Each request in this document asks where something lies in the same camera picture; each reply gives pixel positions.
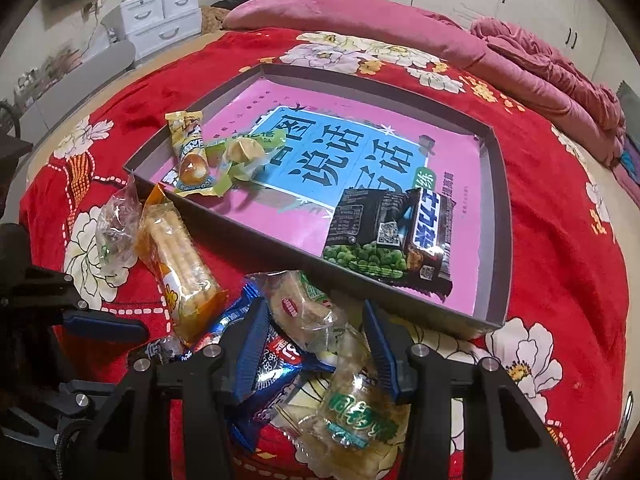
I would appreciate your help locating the grey padded headboard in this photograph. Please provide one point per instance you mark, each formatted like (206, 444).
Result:
(630, 107)

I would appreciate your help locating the yellow snack packet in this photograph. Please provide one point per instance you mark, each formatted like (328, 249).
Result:
(187, 152)

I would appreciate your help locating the pink crumpled blanket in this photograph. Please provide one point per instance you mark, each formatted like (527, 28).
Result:
(550, 80)

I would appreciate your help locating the bed with beige sheet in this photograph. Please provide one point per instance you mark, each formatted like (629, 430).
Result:
(625, 240)

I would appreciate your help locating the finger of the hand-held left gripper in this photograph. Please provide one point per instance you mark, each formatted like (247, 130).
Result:
(105, 327)
(77, 400)

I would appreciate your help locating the clear green print cake packet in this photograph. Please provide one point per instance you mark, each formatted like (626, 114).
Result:
(360, 420)

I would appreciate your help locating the clear red label cake packet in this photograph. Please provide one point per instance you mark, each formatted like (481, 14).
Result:
(300, 310)

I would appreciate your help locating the black green pea packet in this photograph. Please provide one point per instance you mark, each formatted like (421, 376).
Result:
(360, 232)

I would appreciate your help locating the green pastry packet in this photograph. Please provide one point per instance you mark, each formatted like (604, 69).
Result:
(245, 150)

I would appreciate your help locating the dark grey shallow box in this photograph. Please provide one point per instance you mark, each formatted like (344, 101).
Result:
(430, 320)

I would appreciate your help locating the brown patterned cloth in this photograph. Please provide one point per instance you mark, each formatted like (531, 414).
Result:
(215, 20)

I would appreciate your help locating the colourful cloth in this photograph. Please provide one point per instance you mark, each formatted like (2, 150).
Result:
(631, 160)

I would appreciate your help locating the dark chocolate bar packet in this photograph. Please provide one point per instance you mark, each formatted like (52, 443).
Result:
(430, 232)

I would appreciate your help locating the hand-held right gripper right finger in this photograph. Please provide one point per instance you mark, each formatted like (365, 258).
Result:
(382, 355)

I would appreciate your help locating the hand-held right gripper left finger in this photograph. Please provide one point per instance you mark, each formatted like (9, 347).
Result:
(252, 350)

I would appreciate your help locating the orange biscuit packet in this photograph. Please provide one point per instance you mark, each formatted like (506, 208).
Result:
(175, 262)

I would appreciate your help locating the clear candy wrapper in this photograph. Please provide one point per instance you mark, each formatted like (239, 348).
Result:
(117, 230)

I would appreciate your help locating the pink and blue book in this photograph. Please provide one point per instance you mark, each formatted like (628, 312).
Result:
(300, 232)

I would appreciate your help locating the white drawer cabinet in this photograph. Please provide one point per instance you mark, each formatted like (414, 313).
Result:
(160, 20)

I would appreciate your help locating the blue cookie packet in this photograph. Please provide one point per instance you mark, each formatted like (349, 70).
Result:
(272, 362)

